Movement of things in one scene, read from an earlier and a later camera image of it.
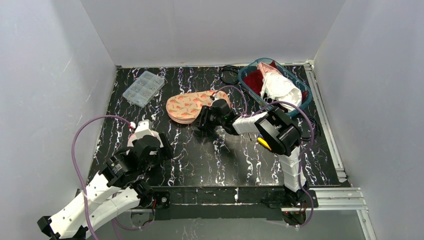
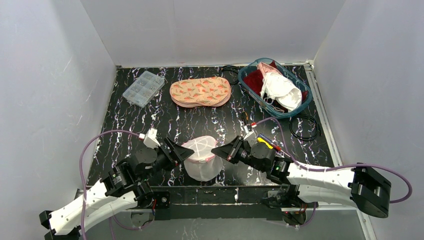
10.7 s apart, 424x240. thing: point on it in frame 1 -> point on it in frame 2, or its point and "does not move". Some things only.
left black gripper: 164,149 -> 168,152
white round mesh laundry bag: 131,138 -> 203,165
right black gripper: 204,120 -> 236,151
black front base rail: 230,203 does not move
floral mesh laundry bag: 184,108 -> 209,91
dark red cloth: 253,82 does not move
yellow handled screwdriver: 264,143 does not move
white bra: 276,86 does not move
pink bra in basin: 265,68 does not move
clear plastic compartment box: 144,89 does not move
